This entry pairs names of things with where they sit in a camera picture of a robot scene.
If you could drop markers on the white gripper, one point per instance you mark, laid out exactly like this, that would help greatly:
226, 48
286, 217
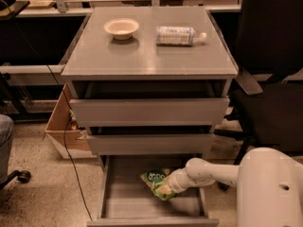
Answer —
174, 179

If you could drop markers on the green rice chip bag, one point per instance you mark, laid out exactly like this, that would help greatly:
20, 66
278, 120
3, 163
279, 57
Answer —
155, 177

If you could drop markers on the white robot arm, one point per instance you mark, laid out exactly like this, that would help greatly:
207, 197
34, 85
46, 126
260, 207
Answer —
269, 186

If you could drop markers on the grey bottom drawer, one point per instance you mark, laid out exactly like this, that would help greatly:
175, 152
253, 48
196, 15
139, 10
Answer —
126, 201

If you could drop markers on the grey drawer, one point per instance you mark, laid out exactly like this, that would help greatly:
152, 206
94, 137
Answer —
126, 201
150, 140
129, 103

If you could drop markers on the grey middle drawer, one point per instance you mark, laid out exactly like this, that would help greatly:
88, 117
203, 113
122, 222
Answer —
150, 140

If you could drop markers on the grey top drawer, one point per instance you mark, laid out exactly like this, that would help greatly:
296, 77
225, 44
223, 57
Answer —
129, 103

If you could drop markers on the grey drawer cabinet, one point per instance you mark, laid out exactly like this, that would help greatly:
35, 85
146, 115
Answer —
98, 56

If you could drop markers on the brown cardboard box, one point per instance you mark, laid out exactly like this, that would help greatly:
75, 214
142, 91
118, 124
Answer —
67, 138

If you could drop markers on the black office chair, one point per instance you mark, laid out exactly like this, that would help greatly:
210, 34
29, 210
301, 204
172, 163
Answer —
267, 46

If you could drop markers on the clear plastic water bottle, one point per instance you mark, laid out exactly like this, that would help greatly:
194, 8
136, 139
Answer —
179, 35

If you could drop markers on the white paper bowl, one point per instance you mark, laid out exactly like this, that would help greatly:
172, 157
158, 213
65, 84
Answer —
121, 28

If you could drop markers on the grey chair at left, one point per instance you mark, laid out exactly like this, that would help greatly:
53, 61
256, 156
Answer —
6, 139

